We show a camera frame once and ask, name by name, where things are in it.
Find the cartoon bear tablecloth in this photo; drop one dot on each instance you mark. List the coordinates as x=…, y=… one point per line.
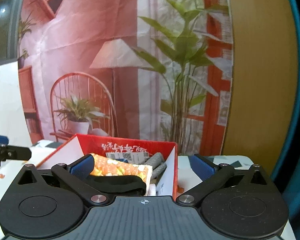
x=37, y=205

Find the grey knitted cloth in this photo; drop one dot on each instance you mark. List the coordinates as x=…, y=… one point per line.
x=157, y=162

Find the black fabric band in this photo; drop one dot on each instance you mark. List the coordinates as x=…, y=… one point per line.
x=128, y=185

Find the red strawberry cardboard box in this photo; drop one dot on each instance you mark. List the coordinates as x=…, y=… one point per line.
x=136, y=151

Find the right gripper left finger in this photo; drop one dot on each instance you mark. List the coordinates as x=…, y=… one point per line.
x=73, y=176

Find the wooden wall panel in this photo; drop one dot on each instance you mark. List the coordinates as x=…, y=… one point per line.
x=265, y=79

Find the orange floral quilted pouch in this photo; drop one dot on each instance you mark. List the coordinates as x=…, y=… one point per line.
x=104, y=166

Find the printed living room backdrop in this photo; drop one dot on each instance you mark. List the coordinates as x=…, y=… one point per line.
x=139, y=69

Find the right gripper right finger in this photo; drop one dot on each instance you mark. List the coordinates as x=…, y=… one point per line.
x=212, y=177

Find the light grey silky cloth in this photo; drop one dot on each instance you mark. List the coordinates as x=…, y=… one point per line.
x=151, y=191

